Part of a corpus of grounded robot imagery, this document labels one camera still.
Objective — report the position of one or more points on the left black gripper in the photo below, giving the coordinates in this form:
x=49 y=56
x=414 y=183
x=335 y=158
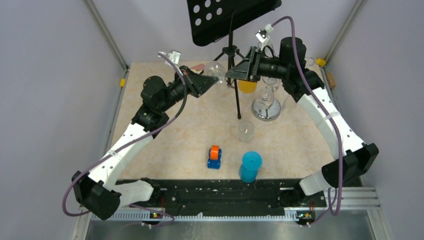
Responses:
x=197 y=83

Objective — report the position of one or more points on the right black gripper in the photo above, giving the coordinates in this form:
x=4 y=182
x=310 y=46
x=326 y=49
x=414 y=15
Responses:
x=248 y=69

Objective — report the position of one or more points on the orange plastic wine glass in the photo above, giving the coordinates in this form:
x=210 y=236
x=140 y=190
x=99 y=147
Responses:
x=247 y=87

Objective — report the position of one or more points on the clear glass with clips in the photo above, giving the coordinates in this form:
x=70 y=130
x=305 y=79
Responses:
x=215 y=69

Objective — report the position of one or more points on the clear wine glass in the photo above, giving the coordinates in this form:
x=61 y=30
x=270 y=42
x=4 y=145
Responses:
x=266 y=96

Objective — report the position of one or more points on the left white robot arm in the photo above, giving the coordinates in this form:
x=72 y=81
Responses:
x=96 y=189

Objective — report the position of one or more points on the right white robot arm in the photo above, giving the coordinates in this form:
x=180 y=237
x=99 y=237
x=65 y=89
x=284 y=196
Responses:
x=352 y=156

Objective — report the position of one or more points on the blue plastic wine glass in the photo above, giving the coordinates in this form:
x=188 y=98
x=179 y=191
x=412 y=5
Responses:
x=250 y=165

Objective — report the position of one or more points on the small cardboard box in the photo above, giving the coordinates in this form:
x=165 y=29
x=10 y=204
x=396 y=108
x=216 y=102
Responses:
x=198 y=69

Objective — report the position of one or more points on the black music stand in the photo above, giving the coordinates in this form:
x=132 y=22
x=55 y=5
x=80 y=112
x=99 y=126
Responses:
x=212 y=20

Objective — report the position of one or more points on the yellow corner clamp right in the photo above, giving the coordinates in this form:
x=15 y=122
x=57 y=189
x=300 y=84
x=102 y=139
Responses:
x=321 y=62

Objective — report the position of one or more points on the yellow clamp left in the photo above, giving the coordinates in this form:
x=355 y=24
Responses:
x=122 y=82

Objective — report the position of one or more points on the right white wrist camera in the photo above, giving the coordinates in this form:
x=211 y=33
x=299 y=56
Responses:
x=263 y=36

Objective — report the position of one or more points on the silver wire glass rack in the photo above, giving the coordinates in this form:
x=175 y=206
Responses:
x=292 y=55

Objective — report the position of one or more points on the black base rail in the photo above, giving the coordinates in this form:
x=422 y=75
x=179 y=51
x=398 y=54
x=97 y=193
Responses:
x=228 y=197

